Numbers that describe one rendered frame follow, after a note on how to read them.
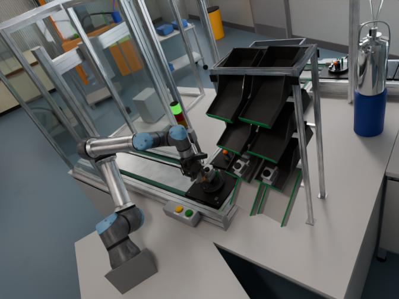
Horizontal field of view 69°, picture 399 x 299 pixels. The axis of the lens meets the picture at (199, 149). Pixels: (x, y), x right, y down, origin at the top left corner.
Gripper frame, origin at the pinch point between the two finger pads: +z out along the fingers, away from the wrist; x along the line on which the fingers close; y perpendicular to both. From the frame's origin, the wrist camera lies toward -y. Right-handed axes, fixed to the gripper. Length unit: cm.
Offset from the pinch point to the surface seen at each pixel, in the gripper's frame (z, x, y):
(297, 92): -51, 53, -9
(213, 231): 21.4, 10.5, 14.1
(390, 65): 10, 60, -146
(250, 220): 21.3, 25.5, 0.4
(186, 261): 21.6, 7.8, 34.6
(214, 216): 11.4, 12.8, 11.5
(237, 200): 6.6, 21.2, 1.0
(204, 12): -51, -60, -114
